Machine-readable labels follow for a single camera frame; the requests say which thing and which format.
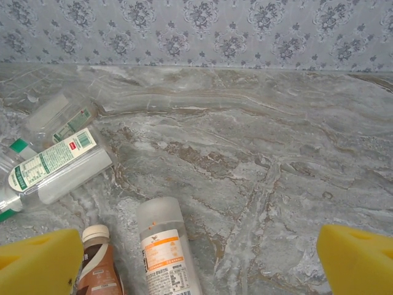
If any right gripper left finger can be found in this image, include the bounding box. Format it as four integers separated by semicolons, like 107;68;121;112
0;228;85;295

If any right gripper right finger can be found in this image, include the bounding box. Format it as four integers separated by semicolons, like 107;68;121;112
316;224;393;295

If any brown coffee drink bottle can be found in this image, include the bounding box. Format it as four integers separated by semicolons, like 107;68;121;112
75;224;125;295

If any green and white label bottle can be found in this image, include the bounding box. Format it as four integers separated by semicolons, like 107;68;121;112
0;127;116;222

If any clear bottle green cap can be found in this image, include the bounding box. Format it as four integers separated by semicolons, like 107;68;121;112
0;137;39;191

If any frosted bottle orange label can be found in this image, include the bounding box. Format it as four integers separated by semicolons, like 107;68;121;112
136;196;203;295

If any clear bottle white cap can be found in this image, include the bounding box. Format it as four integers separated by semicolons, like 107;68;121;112
26;90;99;145

